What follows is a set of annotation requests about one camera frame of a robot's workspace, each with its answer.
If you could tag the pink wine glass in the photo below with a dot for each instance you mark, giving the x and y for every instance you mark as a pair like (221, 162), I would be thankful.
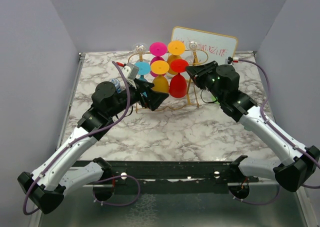
(158, 49)

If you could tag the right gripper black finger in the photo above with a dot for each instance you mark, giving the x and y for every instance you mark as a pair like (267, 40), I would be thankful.
(199, 80)
(195, 70)

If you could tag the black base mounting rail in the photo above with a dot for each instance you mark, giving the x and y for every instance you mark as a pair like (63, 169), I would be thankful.
(175, 177)

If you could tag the clear wine glass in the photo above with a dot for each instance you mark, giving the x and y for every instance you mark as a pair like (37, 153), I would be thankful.
(192, 47)
(140, 48)

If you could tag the gold framed whiteboard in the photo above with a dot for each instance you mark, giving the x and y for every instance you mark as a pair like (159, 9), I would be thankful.
(212, 46)

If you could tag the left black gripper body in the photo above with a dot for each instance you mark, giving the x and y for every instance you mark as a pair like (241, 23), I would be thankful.
(135, 96)

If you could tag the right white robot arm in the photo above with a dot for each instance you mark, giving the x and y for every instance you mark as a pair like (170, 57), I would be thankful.
(296, 162)

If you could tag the front yellow wine glass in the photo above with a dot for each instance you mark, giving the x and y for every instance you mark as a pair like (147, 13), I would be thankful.
(160, 82)

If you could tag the right clear wine glass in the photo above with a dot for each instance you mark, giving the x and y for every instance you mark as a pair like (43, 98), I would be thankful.
(192, 47)

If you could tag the left clear wine glass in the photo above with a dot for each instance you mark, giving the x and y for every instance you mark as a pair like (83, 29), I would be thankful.
(140, 48)

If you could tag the back orange wine glass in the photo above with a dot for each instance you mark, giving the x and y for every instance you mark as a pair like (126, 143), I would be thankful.
(175, 49)

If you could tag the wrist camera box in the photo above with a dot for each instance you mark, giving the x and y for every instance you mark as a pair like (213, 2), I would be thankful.
(230, 60)
(130, 71)

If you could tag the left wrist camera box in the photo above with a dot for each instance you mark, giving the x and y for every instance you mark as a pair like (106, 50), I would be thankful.
(130, 71)

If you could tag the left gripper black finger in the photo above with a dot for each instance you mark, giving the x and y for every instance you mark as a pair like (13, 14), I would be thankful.
(156, 99)
(144, 86)

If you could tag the blue wine glass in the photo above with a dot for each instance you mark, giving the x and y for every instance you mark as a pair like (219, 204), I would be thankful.
(143, 69)

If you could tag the red wine glass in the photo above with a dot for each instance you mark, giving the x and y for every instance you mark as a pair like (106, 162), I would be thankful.
(178, 84)

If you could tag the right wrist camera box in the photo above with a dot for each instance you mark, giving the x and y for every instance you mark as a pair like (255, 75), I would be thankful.
(230, 60)

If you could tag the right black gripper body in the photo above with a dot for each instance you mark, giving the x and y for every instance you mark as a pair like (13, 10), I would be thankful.
(208, 78)

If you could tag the gold wire glass rack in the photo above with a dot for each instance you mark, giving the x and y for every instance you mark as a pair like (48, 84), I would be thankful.
(189, 100)

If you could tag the green wine glass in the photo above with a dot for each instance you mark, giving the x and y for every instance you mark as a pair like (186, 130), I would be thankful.
(214, 100)

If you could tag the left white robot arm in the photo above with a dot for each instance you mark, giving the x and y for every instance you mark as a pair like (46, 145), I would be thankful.
(47, 185)

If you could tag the blue patterned small jar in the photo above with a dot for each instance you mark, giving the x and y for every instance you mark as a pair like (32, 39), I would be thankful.
(117, 84)

